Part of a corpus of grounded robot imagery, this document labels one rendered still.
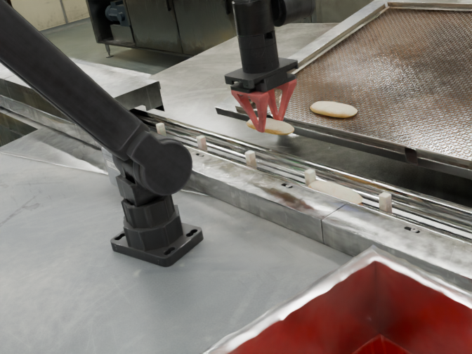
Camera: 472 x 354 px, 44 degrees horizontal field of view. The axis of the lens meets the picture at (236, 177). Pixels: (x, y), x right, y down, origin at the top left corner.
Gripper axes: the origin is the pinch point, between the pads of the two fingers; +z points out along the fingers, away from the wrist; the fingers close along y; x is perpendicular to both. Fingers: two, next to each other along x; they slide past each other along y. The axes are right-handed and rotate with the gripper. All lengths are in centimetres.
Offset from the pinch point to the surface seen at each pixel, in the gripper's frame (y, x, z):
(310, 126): 8.8, -0.3, 3.9
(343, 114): 13.8, -3.3, 3.0
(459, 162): 8.9, -27.9, 4.0
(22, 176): -26, 49, 11
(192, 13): 203, 307, 46
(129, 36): 212, 428, 73
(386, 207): -1.1, -23.1, 7.7
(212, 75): 37, 65, 12
